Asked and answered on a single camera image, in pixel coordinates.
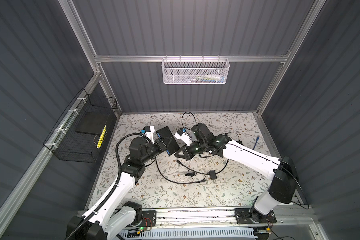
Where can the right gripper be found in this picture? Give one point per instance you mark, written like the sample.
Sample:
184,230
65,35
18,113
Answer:
186,153

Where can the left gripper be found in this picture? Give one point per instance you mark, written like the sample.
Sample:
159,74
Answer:
159,145

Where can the small black power adapter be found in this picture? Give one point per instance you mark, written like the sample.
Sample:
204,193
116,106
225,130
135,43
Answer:
213,175

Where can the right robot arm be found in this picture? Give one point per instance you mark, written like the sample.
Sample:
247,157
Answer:
281,172

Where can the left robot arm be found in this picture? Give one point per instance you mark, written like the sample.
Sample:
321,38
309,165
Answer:
103,221

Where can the yellow item in basket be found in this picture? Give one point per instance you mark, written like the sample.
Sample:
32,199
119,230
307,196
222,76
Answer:
101,138

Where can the black pad in basket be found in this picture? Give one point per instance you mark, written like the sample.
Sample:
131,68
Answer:
92,123

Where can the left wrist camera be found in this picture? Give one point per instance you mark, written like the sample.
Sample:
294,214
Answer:
149,131

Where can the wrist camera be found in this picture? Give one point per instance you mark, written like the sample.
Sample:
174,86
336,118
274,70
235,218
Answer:
181,134
149,131

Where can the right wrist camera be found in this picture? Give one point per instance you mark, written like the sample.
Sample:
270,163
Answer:
181,134

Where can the black wire wall basket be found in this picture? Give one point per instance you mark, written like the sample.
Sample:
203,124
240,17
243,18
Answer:
67,145

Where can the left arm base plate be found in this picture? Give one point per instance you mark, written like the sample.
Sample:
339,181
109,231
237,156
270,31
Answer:
148,219

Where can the white mesh wall basket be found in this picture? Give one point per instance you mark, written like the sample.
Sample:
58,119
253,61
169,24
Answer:
195,71

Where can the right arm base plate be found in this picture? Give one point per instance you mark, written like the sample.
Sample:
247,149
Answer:
252,216

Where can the white ventilated cable duct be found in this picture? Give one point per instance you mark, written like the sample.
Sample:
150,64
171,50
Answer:
192,234

